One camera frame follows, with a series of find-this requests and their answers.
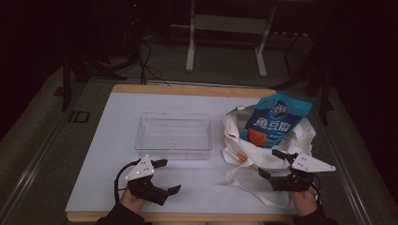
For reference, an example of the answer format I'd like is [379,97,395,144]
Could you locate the black floor bracket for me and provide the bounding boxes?
[68,110,91,124]

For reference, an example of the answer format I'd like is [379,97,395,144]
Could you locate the person's left hand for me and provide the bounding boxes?
[119,187,148,214]

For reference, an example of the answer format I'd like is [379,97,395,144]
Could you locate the black tripod stand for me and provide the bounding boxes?
[271,34,335,127]
[53,50,128,113]

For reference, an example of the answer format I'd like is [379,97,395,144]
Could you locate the clear plastic box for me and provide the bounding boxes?
[134,112,213,161]

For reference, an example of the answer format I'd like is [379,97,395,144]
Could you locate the blue snack packet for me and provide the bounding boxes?
[239,92,314,150]

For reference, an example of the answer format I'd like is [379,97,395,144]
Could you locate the person's right hand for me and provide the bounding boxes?
[288,187,319,218]

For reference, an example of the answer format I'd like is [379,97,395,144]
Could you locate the black floor cables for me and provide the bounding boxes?
[136,38,172,86]

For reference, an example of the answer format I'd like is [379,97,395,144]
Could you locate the white tote bag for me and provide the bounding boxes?
[222,104,317,209]

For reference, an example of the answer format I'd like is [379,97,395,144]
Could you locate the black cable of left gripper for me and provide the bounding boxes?
[114,159,141,204]

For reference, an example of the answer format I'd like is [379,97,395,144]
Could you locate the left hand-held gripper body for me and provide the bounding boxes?
[125,156,170,206]

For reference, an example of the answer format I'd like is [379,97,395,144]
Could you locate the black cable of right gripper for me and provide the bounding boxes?
[312,173,322,206]

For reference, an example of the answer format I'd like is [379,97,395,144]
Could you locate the white table mat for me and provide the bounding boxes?
[65,91,298,216]

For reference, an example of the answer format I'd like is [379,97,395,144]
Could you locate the white metal stand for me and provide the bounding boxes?
[185,0,278,78]

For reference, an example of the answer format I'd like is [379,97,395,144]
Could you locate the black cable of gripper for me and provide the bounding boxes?
[114,159,141,204]
[312,173,322,206]

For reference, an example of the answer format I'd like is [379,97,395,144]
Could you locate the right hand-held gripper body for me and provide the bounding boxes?
[269,152,337,192]

